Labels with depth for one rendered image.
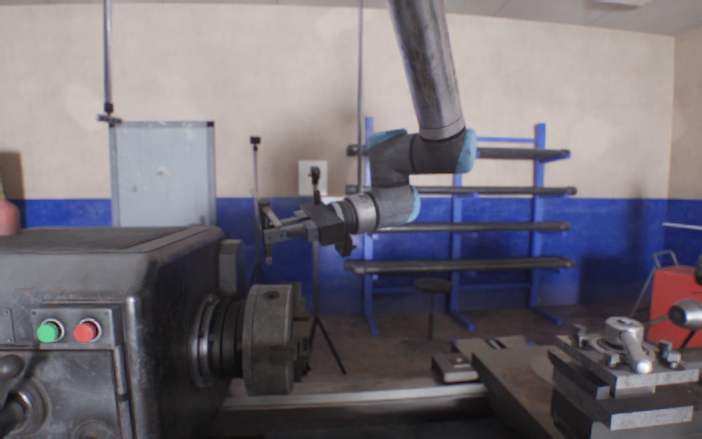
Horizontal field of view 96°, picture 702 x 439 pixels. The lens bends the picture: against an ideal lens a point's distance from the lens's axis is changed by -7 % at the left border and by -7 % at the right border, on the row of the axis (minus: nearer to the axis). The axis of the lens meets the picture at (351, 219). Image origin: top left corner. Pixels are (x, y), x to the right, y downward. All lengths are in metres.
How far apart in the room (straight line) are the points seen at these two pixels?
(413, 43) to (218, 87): 3.57
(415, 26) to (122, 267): 0.60
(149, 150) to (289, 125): 1.50
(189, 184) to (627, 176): 5.22
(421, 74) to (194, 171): 3.51
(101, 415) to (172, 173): 3.49
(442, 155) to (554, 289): 4.31
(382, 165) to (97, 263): 0.56
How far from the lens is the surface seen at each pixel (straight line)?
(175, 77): 4.25
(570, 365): 0.85
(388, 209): 0.76
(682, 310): 1.31
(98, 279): 0.66
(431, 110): 0.65
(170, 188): 4.07
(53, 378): 0.72
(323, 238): 0.68
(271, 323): 0.75
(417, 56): 0.61
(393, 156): 0.74
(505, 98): 4.47
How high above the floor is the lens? 1.44
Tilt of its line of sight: 5 degrees down
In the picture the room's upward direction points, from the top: straight up
